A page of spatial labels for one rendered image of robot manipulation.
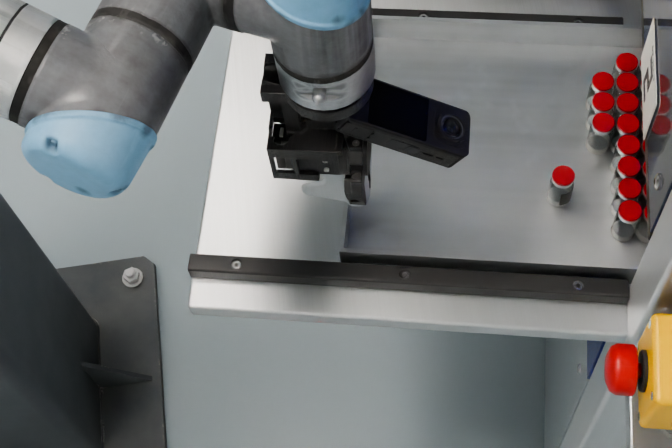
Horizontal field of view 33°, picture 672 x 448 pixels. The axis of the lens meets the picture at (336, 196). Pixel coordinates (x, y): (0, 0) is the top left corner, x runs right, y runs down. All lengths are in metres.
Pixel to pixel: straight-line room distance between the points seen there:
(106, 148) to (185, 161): 1.43
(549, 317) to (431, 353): 0.92
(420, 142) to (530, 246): 0.21
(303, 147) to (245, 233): 0.19
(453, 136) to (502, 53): 0.26
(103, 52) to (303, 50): 0.14
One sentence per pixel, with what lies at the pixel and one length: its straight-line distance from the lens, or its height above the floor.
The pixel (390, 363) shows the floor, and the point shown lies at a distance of 1.96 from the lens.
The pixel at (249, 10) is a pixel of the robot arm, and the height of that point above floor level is 1.23.
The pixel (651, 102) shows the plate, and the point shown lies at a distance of 0.98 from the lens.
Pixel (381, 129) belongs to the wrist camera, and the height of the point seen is 1.08.
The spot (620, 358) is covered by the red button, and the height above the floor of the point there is 1.01.
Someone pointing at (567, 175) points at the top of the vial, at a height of 0.93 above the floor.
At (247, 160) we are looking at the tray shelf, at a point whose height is 0.88.
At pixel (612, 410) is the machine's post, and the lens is 1.22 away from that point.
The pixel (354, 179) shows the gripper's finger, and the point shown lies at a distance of 0.94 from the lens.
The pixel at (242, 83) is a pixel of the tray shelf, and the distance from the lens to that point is 1.17.
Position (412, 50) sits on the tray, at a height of 0.88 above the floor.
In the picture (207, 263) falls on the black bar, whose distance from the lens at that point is 1.06.
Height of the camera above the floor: 1.86
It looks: 63 degrees down
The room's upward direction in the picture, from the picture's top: 8 degrees counter-clockwise
